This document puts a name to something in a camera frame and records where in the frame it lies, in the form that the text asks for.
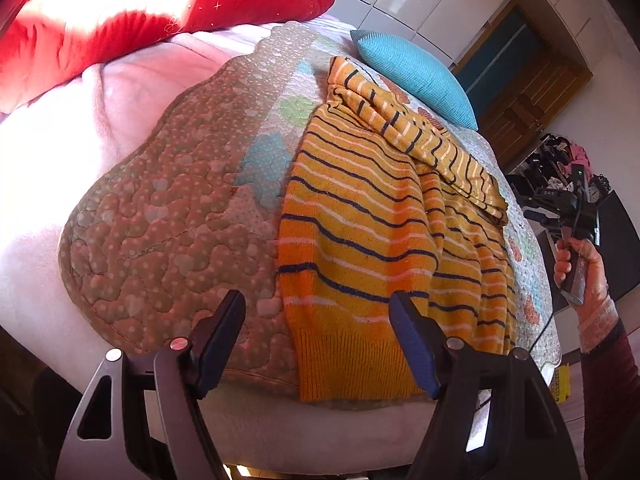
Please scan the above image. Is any blue knit pillow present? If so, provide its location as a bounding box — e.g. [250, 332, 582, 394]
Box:
[350, 29, 479, 132]

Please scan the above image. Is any person's right forearm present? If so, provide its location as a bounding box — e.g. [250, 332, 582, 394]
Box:
[576, 294, 640, 480]

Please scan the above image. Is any person's right hand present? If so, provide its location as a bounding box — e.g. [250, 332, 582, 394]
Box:
[552, 236, 610, 313]

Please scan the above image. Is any cluttered clothes shelf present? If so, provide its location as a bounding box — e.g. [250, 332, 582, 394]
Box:
[509, 132, 617, 206]

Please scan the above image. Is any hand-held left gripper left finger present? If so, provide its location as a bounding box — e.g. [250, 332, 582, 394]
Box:
[60, 289, 247, 480]

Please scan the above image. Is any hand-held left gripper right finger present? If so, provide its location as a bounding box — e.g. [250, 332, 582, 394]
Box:
[388, 290, 584, 480]

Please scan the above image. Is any pink fleece blanket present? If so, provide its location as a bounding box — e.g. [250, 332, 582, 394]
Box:
[0, 25, 506, 467]

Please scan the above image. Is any yellow striped knit sweater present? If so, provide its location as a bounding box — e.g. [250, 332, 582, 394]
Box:
[276, 56, 518, 403]

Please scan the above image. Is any wooden door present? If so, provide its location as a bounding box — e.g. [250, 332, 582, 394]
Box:
[452, 0, 593, 173]

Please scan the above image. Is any yellow box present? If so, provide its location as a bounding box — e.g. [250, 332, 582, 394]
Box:
[549, 364, 572, 404]

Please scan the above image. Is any dark table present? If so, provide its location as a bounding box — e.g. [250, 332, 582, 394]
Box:
[595, 192, 640, 313]

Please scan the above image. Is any heart-patterned quilt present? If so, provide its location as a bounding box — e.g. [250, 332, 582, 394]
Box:
[57, 21, 560, 397]

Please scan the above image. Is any red blanket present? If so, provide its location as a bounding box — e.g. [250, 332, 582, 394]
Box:
[0, 0, 336, 115]

